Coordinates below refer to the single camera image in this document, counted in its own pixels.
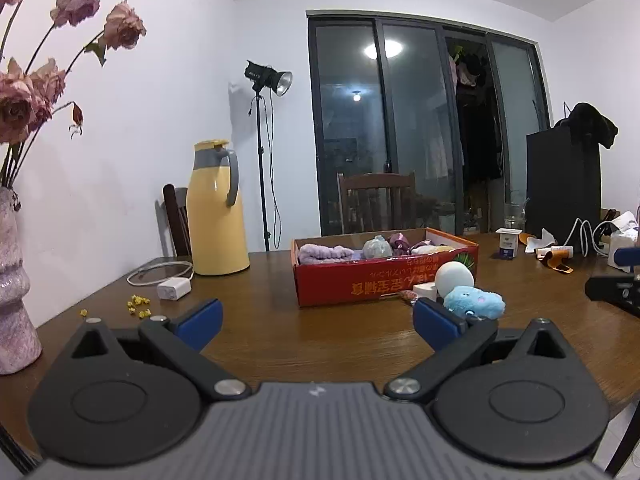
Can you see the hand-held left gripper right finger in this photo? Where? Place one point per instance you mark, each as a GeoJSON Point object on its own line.
{"type": "Point", "coordinates": [435, 322]}

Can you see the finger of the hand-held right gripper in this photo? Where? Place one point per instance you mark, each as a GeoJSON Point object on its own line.
{"type": "Point", "coordinates": [627, 257]}
{"type": "Point", "coordinates": [607, 287]}

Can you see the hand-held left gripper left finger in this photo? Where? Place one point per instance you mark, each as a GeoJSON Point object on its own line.
{"type": "Point", "coordinates": [200, 320]}

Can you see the blue plush toy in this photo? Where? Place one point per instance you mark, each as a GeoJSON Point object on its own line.
{"type": "Point", "coordinates": [472, 300]}

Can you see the red cardboard box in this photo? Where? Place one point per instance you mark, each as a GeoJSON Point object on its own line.
{"type": "Point", "coordinates": [360, 282]}

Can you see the pink satin scrunchie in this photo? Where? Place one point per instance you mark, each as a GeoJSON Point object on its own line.
{"type": "Point", "coordinates": [402, 241]}

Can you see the clear plastic bag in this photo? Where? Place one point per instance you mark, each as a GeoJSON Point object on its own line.
{"type": "Point", "coordinates": [377, 248]}

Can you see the purple towel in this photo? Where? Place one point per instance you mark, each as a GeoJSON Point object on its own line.
{"type": "Point", "coordinates": [325, 253]}

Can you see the white tissue box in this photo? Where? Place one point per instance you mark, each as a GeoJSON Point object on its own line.
{"type": "Point", "coordinates": [622, 245]}

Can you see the small blue and white carton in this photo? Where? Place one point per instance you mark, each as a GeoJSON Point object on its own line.
{"type": "Point", "coordinates": [426, 291]}

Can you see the white power adapter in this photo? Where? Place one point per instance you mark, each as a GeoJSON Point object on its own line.
{"type": "Point", "coordinates": [174, 290]}

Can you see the white foam roll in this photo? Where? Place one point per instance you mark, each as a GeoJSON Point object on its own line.
{"type": "Point", "coordinates": [452, 277]}

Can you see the scattered yellow flower bits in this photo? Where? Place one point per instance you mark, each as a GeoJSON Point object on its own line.
{"type": "Point", "coordinates": [137, 301]}

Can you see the crumpled white paper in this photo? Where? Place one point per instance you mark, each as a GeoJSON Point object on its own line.
{"type": "Point", "coordinates": [537, 240]}

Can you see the yellow thermos jug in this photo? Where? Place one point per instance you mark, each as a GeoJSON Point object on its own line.
{"type": "Point", "coordinates": [217, 230]}

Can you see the black upright case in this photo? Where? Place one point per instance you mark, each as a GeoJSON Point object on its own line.
{"type": "Point", "coordinates": [562, 190]}

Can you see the dark wooden chair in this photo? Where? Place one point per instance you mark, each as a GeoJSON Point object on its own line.
{"type": "Point", "coordinates": [175, 220]}

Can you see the white yogurt cup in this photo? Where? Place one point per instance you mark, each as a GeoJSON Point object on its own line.
{"type": "Point", "coordinates": [508, 246]}

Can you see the clear drinking glass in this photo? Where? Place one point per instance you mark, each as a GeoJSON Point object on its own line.
{"type": "Point", "coordinates": [515, 216]}

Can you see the black garment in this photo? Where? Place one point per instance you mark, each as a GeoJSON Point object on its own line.
{"type": "Point", "coordinates": [590, 122]}

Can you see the slatted wooden chair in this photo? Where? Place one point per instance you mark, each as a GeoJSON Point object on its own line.
{"type": "Point", "coordinates": [375, 182]}

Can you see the mottled pink ceramic vase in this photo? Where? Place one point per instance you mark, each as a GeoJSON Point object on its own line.
{"type": "Point", "coordinates": [17, 300]}

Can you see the dark framed sliding glass door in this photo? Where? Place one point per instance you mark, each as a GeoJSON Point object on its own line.
{"type": "Point", "coordinates": [415, 125]}

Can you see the pink hanging garment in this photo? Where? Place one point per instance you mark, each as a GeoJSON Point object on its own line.
{"type": "Point", "coordinates": [467, 75]}

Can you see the black studio light on stand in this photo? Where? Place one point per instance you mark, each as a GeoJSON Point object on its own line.
{"type": "Point", "coordinates": [262, 74]}

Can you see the bouquet of dried pink roses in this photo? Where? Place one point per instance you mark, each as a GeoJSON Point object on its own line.
{"type": "Point", "coordinates": [27, 90]}

